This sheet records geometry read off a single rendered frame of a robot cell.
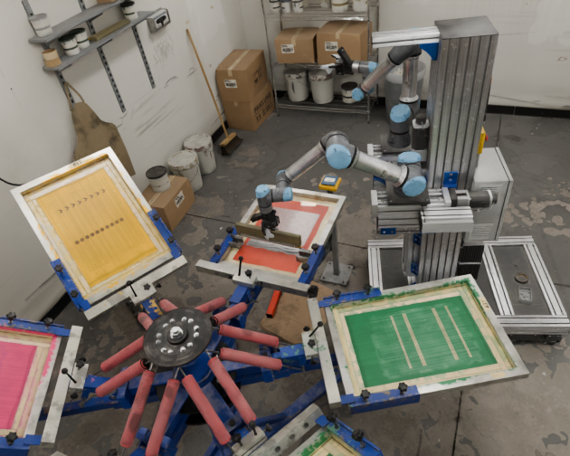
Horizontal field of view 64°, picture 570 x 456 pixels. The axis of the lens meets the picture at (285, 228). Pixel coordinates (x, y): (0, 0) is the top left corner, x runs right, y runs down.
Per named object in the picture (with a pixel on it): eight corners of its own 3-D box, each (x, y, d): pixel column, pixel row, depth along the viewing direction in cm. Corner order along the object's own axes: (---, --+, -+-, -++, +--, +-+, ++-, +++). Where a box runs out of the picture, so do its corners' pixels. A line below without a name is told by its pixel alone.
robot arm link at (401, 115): (386, 131, 282) (387, 111, 273) (394, 120, 290) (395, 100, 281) (405, 134, 277) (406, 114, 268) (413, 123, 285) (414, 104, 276)
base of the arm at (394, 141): (410, 135, 294) (411, 120, 288) (413, 147, 283) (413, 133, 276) (385, 136, 296) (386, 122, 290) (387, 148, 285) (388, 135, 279)
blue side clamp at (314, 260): (317, 251, 272) (315, 242, 267) (324, 252, 270) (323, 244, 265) (298, 288, 252) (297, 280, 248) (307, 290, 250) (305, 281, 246)
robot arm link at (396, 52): (414, 53, 244) (358, 106, 283) (422, 45, 250) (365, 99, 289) (400, 37, 243) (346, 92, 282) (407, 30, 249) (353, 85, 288)
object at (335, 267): (328, 261, 393) (319, 170, 329) (353, 266, 385) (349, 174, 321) (319, 280, 379) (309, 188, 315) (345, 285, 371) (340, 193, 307)
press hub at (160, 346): (224, 419, 300) (162, 285, 210) (279, 439, 286) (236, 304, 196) (194, 479, 275) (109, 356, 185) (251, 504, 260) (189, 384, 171)
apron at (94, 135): (131, 172, 439) (86, 65, 369) (137, 173, 436) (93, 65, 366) (95, 206, 404) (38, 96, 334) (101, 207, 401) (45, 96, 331)
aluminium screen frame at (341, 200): (266, 188, 322) (265, 184, 320) (346, 200, 301) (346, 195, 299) (213, 267, 271) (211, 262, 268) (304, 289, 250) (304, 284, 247)
